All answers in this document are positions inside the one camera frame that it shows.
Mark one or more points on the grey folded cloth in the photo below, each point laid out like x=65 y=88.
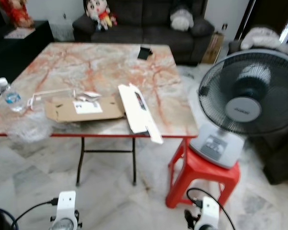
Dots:
x=266 y=39

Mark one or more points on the red festive figure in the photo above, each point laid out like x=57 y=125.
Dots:
x=15 y=12

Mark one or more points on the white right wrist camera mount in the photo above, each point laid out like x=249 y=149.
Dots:
x=209 y=211

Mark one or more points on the printed paper sheet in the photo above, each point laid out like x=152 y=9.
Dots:
x=19 y=33

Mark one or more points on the flat brown cardboard sheet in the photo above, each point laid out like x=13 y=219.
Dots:
x=62 y=111

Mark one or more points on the clear plastic water bottle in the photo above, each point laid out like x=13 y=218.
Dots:
x=9 y=96

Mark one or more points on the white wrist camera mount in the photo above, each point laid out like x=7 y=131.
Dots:
x=209 y=211
x=66 y=203

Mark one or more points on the brown cardboard box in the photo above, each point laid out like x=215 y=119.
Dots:
x=212 y=48

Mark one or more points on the black low cabinet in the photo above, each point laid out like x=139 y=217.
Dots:
x=9 y=57

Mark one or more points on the long white carton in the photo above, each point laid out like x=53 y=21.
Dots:
x=137 y=112

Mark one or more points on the grey plush cushion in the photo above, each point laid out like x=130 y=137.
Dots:
x=182 y=20

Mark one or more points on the dark armchair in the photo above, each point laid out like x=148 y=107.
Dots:
x=278 y=153

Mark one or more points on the crumpled clear plastic bag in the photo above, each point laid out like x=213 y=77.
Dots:
x=29 y=128

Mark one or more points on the red plastic stool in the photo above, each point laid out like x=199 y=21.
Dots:
x=201 y=175

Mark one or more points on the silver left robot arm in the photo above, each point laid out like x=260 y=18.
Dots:
x=63 y=224

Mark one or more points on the small black object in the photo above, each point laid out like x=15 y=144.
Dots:
x=144 y=53

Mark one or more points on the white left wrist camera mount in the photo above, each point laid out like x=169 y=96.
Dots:
x=66 y=203

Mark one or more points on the marble pattern folding table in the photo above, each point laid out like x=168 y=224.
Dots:
x=96 y=67

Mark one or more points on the dark grey sofa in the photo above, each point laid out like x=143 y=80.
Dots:
x=144 y=33

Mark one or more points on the cartoon boy plush doll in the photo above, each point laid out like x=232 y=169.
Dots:
x=97 y=12

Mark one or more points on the crumpled silver wrapper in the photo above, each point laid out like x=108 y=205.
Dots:
x=89 y=95

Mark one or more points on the grey black electric fan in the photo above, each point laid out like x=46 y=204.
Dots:
x=242 y=108

